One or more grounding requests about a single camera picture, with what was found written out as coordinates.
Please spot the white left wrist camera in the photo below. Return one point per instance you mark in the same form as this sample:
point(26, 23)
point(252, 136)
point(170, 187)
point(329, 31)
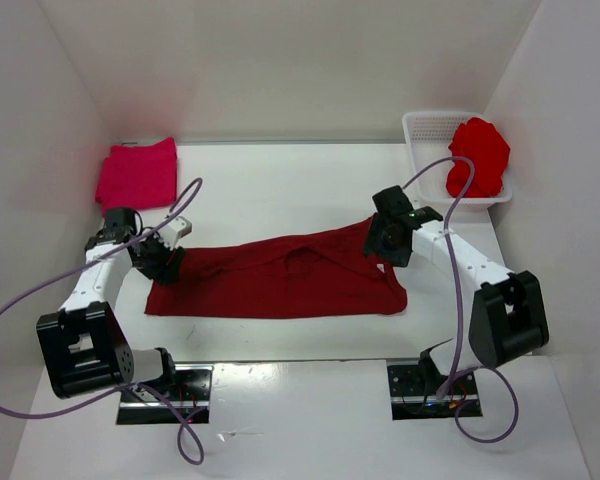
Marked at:
point(174, 231)

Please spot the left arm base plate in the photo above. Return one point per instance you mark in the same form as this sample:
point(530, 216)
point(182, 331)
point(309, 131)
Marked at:
point(190, 396)

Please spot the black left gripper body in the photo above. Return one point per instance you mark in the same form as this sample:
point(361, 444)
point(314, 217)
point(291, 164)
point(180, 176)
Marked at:
point(155, 257)

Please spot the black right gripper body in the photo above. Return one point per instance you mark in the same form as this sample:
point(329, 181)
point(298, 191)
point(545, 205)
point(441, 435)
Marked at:
point(379, 242)

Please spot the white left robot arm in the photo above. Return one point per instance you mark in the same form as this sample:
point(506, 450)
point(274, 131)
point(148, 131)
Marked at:
point(83, 345)

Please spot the bright red t shirt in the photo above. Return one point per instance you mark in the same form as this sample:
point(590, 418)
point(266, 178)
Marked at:
point(480, 142)

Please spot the dark red t shirt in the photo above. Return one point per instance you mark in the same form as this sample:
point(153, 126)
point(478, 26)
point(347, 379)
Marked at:
point(296, 276)

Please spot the white plastic laundry basket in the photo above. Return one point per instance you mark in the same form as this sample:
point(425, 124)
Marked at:
point(427, 137)

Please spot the pink red t shirt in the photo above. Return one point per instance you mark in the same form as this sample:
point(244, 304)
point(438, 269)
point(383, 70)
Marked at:
point(138, 177)

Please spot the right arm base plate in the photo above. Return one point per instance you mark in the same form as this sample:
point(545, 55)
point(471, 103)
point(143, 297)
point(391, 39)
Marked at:
point(412, 399)

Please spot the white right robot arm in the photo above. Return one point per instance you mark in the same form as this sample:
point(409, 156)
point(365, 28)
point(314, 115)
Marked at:
point(502, 312)

